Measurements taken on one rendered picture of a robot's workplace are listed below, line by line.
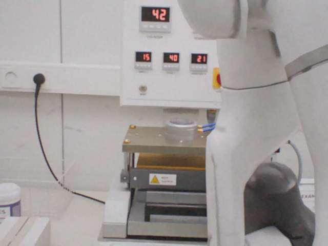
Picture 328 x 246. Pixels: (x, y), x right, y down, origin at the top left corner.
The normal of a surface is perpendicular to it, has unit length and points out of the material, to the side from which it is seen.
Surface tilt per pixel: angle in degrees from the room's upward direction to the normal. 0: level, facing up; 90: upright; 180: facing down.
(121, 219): 40
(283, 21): 102
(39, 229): 3
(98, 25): 90
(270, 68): 88
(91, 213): 0
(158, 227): 90
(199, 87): 90
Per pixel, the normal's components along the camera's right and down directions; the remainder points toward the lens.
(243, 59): -0.48, 0.26
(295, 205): 0.29, -0.30
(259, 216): -0.38, 0.65
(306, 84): -0.90, 0.17
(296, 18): -0.79, 0.00
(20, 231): 0.02, -0.97
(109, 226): -0.02, 0.23
